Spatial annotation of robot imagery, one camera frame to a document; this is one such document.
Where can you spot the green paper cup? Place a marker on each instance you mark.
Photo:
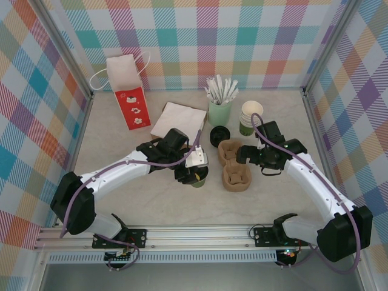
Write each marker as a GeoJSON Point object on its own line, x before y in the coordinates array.
{"type": "Point", "coordinates": [245, 131]}
{"type": "Point", "coordinates": [197, 184]}
{"type": "Point", "coordinates": [248, 121]}
{"type": "Point", "coordinates": [247, 108]}

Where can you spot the small circuit board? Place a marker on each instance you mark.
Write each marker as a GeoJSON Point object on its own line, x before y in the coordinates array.
{"type": "Point", "coordinates": [288, 253]}
{"type": "Point", "coordinates": [119, 254]}

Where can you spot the black cup lids stack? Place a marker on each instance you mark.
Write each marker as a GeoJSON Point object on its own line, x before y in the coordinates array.
{"type": "Point", "coordinates": [219, 135]}

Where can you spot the white paper napkin stack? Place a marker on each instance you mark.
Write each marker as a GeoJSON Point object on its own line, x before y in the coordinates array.
{"type": "Point", "coordinates": [179, 119]}

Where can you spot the grey metal base panel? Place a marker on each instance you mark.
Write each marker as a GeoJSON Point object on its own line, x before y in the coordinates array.
{"type": "Point", "coordinates": [197, 277]}

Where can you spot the white paper bag red prints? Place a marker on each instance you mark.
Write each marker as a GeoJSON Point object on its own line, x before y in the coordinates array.
{"type": "Point", "coordinates": [127, 78]}

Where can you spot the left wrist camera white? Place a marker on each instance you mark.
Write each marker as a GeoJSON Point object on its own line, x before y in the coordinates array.
{"type": "Point", "coordinates": [197, 159]}

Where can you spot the mint green straw holder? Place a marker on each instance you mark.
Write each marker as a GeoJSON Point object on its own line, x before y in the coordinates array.
{"type": "Point", "coordinates": [219, 115]}

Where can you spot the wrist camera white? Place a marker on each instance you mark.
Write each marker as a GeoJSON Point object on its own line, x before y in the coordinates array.
{"type": "Point", "coordinates": [197, 159]}
{"type": "Point", "coordinates": [260, 144]}

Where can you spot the aluminium table side rail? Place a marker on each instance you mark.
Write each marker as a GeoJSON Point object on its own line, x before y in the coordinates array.
{"type": "Point", "coordinates": [79, 136]}
{"type": "Point", "coordinates": [318, 133]}

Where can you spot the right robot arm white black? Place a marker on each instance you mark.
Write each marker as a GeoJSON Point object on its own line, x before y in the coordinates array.
{"type": "Point", "coordinates": [315, 185]}

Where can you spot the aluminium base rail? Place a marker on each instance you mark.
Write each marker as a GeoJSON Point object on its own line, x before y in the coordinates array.
{"type": "Point", "coordinates": [197, 236]}

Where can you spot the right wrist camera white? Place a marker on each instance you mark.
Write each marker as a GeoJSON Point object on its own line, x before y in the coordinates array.
{"type": "Point", "coordinates": [260, 144]}

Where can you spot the white wrapped straw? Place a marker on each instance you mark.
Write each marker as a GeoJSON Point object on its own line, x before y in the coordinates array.
{"type": "Point", "coordinates": [225, 89]}
{"type": "Point", "coordinates": [219, 86]}
{"type": "Point", "coordinates": [232, 88]}
{"type": "Point", "coordinates": [234, 94]}
{"type": "Point", "coordinates": [208, 92]}
{"type": "Point", "coordinates": [211, 88]}

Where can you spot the aluminium frame post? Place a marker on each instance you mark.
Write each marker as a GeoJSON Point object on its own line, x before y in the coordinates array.
{"type": "Point", "coordinates": [328, 45]}
{"type": "Point", "coordinates": [68, 51]}

